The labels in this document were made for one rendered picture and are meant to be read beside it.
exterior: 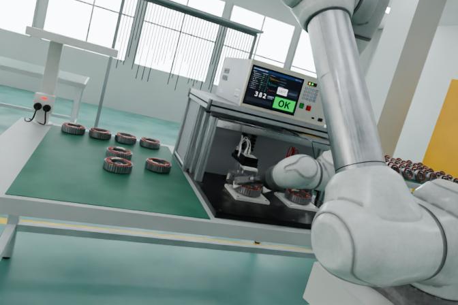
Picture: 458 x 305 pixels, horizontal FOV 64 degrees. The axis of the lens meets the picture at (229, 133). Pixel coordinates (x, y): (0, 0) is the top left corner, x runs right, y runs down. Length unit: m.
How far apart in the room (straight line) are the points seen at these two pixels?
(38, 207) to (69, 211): 0.08
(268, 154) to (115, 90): 6.19
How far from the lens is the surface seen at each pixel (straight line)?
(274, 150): 1.82
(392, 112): 5.59
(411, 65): 5.68
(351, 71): 0.83
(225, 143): 1.71
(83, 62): 7.75
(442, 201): 0.84
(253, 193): 1.49
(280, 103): 1.64
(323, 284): 0.95
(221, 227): 1.26
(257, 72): 1.58
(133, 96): 7.81
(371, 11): 1.06
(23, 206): 1.18
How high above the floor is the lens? 1.22
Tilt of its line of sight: 8 degrees down
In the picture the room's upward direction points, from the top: 15 degrees clockwise
